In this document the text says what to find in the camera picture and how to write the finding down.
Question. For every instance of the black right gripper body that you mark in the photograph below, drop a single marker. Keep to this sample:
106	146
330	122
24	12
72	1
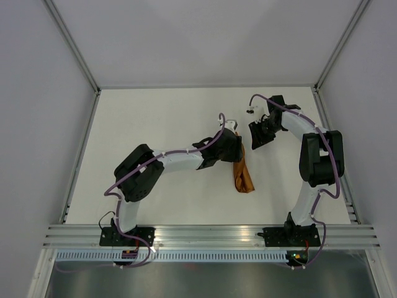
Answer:
263	131

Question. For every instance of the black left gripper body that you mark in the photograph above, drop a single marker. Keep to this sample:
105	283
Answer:
233	154

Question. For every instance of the orange cloth napkin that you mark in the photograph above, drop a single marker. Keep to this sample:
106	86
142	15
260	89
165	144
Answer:
242	179

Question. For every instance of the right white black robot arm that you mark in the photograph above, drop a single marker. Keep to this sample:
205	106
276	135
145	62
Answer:
321	165

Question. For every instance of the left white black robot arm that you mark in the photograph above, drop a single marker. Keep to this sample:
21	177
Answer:
137	175

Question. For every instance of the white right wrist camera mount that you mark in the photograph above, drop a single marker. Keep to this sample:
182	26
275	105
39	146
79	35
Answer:
257	113

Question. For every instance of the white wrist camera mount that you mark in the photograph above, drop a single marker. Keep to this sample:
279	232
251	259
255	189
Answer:
257	113
231	125

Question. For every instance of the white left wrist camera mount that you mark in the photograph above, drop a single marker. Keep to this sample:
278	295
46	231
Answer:
231	125

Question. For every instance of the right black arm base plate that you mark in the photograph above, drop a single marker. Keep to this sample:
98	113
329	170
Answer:
299	237

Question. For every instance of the aluminium front rail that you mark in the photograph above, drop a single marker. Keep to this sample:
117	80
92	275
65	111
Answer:
217	237

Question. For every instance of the white slotted cable duct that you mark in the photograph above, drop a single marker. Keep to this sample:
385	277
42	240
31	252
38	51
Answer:
276	256

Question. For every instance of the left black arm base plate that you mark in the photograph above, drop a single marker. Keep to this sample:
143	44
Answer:
110	237

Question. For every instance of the aluminium frame post right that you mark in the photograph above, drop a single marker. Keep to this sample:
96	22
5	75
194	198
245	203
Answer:
344	38

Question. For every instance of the aluminium frame post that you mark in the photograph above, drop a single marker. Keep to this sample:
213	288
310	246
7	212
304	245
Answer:
344	38
70	43

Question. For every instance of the aluminium frame post left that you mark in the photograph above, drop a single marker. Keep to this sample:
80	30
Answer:
70	43

